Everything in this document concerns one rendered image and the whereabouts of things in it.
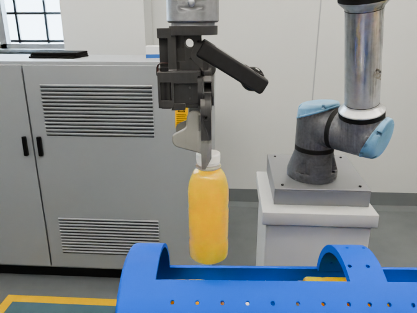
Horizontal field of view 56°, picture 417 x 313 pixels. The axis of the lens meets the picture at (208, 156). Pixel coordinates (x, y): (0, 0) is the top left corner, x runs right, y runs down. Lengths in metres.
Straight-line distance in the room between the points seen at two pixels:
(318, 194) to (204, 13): 0.73
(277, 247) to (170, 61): 0.74
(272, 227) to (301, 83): 2.49
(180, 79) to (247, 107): 2.96
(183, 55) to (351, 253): 0.48
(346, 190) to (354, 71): 0.35
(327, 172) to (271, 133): 2.43
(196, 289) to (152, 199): 1.78
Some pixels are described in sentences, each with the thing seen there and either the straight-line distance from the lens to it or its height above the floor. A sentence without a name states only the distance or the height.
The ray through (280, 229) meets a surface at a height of 1.09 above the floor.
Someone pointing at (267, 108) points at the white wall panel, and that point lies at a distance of 3.53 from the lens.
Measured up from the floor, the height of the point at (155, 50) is 1.50.
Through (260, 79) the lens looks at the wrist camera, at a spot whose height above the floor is 1.57.
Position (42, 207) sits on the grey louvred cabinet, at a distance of 2.73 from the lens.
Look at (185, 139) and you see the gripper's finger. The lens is 0.59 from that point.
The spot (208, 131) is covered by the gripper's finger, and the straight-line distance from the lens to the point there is 0.57.
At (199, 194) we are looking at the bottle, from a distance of 0.62.
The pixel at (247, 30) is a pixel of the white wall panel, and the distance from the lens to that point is 3.45.
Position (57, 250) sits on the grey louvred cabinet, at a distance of 2.84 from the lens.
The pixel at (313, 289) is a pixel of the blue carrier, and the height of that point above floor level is 1.21.
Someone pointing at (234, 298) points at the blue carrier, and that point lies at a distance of 0.70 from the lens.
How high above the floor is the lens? 1.65
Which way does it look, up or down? 19 degrees down
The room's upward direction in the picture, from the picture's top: straight up
